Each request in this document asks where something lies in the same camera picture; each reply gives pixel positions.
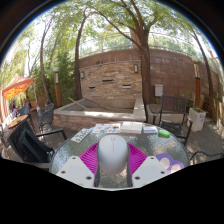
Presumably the slim straight tree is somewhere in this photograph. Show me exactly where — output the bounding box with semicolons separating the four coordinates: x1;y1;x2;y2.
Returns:
189;26;215;98

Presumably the dark wooden bench chair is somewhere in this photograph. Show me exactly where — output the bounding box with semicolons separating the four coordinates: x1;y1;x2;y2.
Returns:
153;95;194;146

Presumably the white square planter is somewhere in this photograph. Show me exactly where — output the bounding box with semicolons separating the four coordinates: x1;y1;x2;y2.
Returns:
188;107;207;132

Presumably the slim curved tree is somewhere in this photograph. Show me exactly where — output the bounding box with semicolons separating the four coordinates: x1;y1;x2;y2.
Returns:
73;8;89;101

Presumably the white and blue booklet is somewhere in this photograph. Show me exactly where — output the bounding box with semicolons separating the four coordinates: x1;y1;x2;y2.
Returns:
143;125;159;135

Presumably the colourful printed pamphlet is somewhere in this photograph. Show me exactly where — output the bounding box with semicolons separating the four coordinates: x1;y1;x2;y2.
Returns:
91;123;122;134

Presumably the grey electrical wall box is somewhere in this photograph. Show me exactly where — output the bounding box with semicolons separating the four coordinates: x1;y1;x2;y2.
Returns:
154;84;164;98

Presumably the black mesh chair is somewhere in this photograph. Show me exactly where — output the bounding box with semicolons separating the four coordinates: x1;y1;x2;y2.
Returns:
35;102;56;134

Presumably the raised stone basin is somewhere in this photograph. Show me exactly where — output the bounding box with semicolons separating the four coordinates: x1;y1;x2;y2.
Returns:
53;97;148;133

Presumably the green small packet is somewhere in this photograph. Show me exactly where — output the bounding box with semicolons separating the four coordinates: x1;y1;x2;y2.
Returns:
157;129;171;138

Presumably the wooden lamp post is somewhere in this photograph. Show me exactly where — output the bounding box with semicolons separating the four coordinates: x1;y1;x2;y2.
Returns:
190;55;202;108
52;66;63;108

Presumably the black slatted armchair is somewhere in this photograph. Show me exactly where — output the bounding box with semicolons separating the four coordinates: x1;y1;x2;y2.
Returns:
8;119;68;164

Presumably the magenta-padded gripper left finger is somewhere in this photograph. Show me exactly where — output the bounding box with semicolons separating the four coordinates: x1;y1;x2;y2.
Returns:
55;143;101;188

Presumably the purple paw-print mouse pad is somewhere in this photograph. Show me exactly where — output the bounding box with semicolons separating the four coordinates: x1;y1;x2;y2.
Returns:
155;153;185;174

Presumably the grey printed sheet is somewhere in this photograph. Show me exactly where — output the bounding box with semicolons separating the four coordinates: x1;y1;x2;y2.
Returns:
70;128;93;144

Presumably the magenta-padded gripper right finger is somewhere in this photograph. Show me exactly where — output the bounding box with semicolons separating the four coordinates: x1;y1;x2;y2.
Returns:
126;143;170;188

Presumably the white computer mouse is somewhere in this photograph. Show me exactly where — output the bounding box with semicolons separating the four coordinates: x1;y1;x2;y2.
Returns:
96;134;130;175

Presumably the wooden plank fence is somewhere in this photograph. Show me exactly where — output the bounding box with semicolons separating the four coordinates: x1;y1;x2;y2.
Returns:
203;94;224;134

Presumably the orange parasol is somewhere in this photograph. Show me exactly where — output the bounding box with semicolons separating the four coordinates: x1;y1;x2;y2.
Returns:
1;76;35;101

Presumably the dark metal mesh armchair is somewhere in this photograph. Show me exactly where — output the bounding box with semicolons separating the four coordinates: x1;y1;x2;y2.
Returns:
189;149;224;166

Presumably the white open book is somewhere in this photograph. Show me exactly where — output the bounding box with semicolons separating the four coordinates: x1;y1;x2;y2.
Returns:
120;121;144;135

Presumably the large forked tree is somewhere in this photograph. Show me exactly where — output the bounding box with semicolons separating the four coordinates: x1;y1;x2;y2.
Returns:
89;0;188;106

